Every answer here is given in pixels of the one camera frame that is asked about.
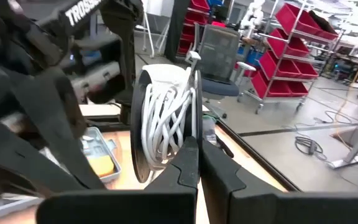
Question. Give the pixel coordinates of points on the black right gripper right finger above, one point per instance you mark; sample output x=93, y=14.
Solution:
x=228, y=193

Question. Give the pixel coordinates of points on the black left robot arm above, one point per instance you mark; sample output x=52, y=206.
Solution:
x=82, y=11

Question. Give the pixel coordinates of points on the blue crate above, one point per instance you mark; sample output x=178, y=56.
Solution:
x=253, y=56

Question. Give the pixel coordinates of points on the white humanoid robot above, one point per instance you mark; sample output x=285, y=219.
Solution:
x=253, y=12

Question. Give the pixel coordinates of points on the red bin shelving unit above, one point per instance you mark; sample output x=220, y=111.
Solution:
x=194, y=18

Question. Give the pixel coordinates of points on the wooden top desk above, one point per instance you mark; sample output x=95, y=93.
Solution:
x=353, y=149

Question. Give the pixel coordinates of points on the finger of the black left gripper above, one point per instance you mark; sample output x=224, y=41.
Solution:
x=61, y=118
x=17, y=168

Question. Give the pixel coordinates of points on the grey tool case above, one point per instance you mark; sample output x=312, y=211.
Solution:
x=99, y=146

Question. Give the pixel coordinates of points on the black fabric panel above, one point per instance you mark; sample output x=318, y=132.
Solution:
x=176, y=31

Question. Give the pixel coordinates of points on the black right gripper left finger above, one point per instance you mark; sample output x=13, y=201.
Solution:
x=172, y=193

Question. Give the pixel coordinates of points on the red storage bin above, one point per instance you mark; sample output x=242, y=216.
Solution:
x=286, y=46
x=297, y=18
x=281, y=67
x=275, y=87

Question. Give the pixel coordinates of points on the white board on stand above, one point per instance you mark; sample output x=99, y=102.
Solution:
x=157, y=6

